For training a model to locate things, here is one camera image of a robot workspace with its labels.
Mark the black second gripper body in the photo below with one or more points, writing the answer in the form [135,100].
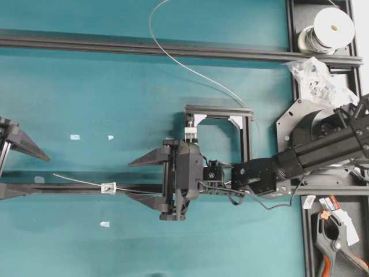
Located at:
[7,126]

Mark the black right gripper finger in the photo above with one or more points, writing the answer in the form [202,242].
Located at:
[156,157]

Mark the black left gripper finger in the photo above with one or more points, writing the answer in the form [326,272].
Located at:
[153,202]

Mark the clear plastic parts bag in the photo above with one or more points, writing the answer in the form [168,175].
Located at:
[318,85]

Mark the silver metal fitting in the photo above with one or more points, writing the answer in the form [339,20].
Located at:
[108,188]

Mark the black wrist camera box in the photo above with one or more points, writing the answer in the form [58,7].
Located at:
[213,173]

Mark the black aluminium extrusion rail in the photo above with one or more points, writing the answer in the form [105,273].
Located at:
[75,188]
[17,38]

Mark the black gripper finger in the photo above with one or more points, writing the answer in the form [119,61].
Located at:
[8,191]
[21,142]

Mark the orange black spring clamp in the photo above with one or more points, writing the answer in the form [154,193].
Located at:
[329,236]

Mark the white clamp block fixture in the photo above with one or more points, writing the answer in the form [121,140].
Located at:
[190,129]

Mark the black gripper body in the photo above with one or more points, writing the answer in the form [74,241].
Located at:
[182,171]

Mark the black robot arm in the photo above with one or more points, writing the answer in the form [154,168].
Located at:
[316,142]

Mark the small black extrusion frame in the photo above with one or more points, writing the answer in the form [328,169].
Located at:
[234,122]

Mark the white wire spool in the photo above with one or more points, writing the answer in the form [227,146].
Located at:
[332,30]

